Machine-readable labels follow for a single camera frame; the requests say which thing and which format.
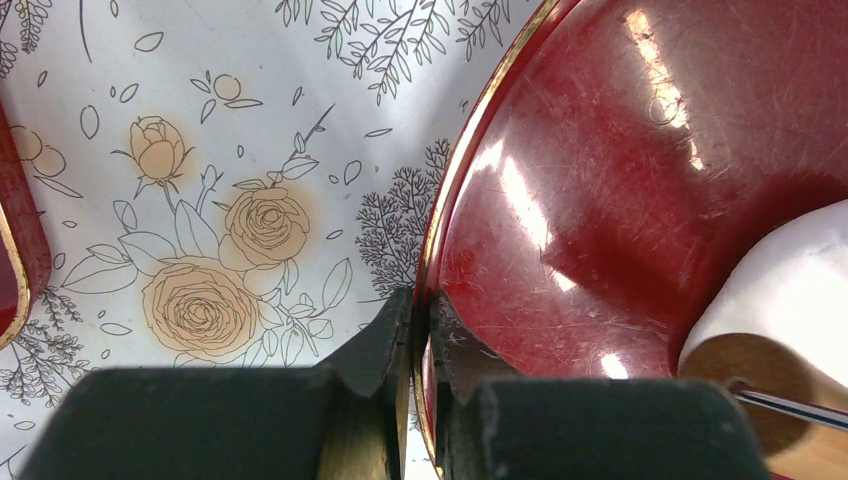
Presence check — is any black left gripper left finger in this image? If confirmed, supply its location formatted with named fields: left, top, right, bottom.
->
left=20, top=288, right=412, bottom=479

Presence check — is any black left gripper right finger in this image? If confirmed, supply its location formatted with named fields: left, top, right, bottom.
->
left=429, top=294, right=770, bottom=479

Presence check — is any round red tray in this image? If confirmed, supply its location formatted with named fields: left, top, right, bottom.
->
left=413, top=1, right=847, bottom=479

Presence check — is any wooden double-ended rolling pin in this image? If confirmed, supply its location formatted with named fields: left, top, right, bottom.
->
left=678, top=333, right=847, bottom=479

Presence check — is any white dough ball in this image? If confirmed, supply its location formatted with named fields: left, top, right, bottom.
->
left=680, top=201, right=847, bottom=385

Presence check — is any floral table mat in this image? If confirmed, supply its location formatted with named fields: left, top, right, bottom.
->
left=1, top=1, right=536, bottom=479

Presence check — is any rectangular red tray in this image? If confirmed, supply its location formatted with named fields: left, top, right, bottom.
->
left=1, top=116, right=51, bottom=347

